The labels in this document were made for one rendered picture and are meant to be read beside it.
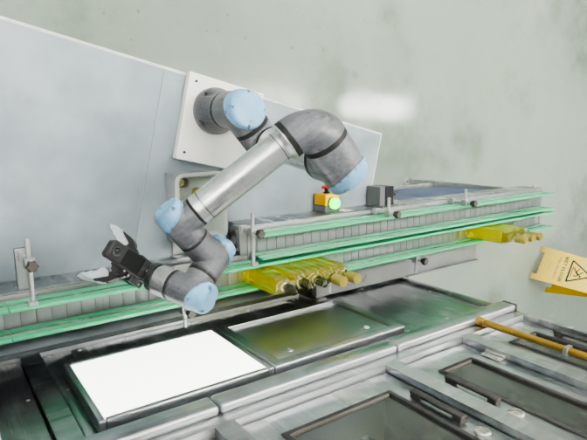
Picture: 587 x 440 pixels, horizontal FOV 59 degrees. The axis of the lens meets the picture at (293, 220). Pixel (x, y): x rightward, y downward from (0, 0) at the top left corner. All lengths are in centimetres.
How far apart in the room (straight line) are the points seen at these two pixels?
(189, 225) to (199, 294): 16
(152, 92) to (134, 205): 36
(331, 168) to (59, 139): 80
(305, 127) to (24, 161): 81
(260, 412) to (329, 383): 20
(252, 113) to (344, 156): 43
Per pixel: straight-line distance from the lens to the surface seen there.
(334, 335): 156
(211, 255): 125
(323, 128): 121
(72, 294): 153
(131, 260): 129
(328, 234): 193
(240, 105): 156
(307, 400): 131
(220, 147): 178
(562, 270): 482
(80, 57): 167
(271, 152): 120
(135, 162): 169
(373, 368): 143
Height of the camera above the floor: 236
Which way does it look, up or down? 54 degrees down
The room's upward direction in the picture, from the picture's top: 103 degrees clockwise
